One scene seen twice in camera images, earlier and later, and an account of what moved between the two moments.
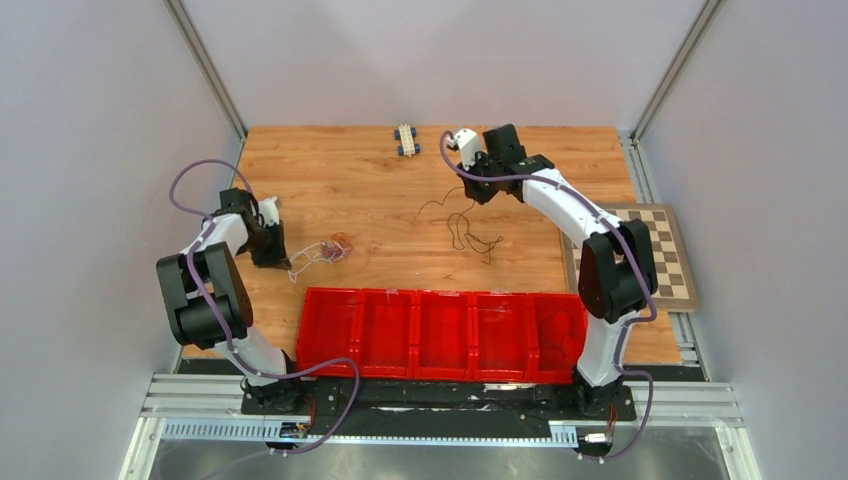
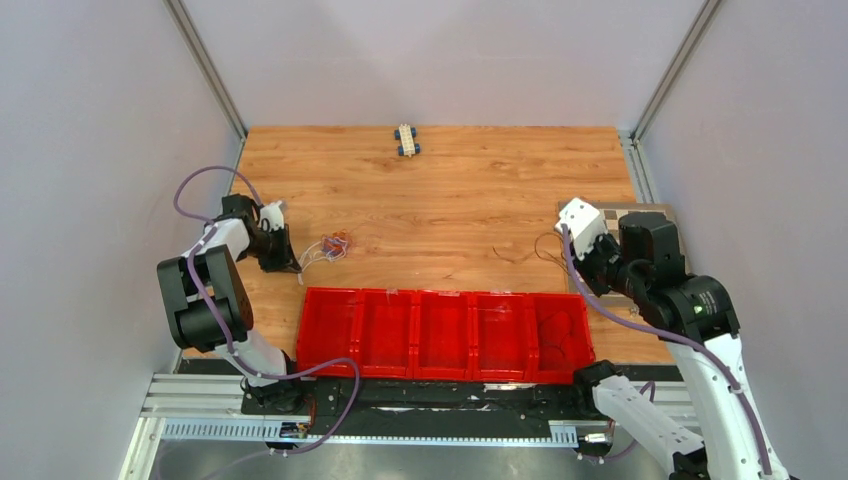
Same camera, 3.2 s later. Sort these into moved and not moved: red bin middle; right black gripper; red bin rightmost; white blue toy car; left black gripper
Moved: right black gripper
Not moved: red bin middle; white blue toy car; left black gripper; red bin rightmost
